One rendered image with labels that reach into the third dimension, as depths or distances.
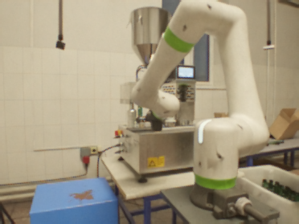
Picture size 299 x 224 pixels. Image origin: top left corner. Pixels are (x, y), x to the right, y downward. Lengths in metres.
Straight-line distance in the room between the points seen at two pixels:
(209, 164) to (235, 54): 0.38
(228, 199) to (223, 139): 0.15
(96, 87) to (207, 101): 1.71
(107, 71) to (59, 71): 0.58
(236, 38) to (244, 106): 0.23
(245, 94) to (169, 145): 0.69
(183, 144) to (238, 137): 0.76
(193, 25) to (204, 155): 0.39
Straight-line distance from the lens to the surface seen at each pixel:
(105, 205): 1.45
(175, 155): 1.36
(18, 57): 2.86
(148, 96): 0.93
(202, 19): 0.72
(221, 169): 0.63
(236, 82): 0.77
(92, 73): 2.83
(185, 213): 0.65
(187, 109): 1.61
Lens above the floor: 1.23
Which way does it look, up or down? 4 degrees down
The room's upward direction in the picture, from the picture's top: straight up
